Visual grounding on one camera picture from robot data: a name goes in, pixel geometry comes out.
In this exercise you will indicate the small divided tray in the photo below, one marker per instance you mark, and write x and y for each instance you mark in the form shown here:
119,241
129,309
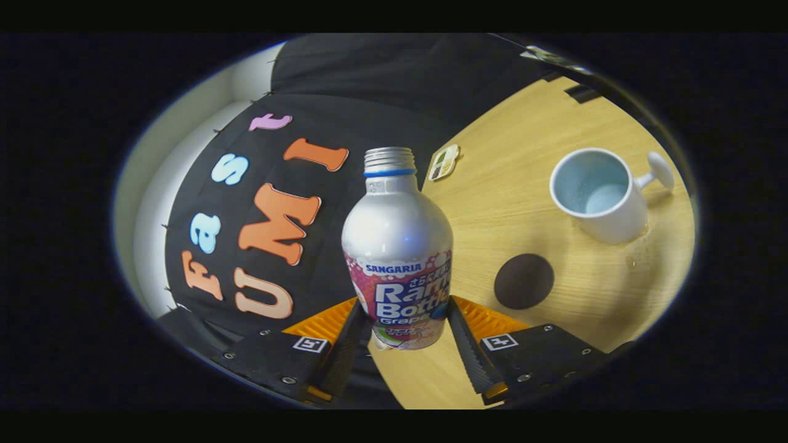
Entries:
444,162

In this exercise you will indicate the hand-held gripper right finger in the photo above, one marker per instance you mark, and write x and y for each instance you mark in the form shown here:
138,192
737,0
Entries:
471,363

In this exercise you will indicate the white cup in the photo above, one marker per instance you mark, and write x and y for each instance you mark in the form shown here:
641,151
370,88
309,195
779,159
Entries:
615,224

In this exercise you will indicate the black block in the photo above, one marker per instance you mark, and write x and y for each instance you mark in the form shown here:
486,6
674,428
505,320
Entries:
552,77
582,93

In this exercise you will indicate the silver juice bottle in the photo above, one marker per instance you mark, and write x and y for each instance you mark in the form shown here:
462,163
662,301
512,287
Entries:
397,234

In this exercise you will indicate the dark brown round coaster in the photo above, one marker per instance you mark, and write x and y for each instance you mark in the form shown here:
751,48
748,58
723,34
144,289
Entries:
524,282

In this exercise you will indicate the black backdrop cloth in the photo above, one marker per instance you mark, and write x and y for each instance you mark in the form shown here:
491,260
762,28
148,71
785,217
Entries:
381,80

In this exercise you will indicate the wooden table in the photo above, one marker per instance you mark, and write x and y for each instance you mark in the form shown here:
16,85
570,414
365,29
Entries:
505,209

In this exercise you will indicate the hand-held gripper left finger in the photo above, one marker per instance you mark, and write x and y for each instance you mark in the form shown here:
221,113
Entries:
345,360

